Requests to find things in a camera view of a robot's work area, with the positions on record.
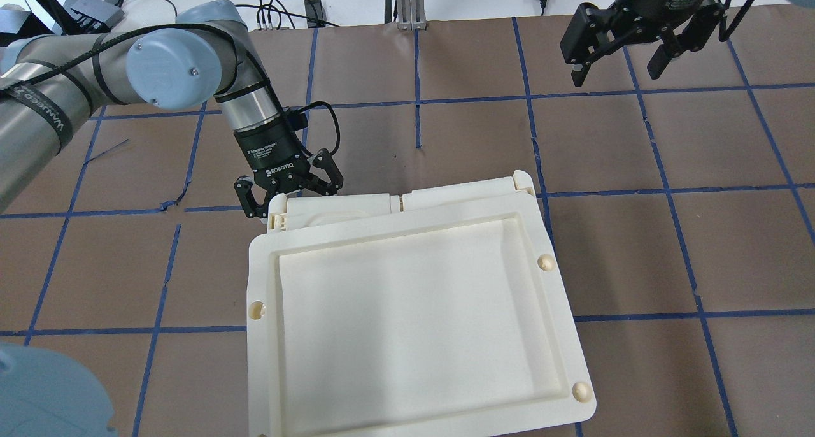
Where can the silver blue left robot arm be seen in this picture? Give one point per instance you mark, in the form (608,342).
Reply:
(51,87)

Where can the cream plastic tray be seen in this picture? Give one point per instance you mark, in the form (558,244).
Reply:
(441,312)

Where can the aluminium frame post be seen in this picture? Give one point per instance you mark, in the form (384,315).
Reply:
(411,15)

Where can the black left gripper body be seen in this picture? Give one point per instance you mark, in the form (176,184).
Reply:
(266,149)

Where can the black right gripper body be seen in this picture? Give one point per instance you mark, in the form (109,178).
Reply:
(662,2)

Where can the black power adapter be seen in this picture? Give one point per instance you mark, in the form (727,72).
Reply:
(314,13)

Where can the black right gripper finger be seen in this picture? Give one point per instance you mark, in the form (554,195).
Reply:
(691,39)
(585,40)

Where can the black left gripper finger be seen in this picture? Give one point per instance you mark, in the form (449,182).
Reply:
(324,176)
(243,187)

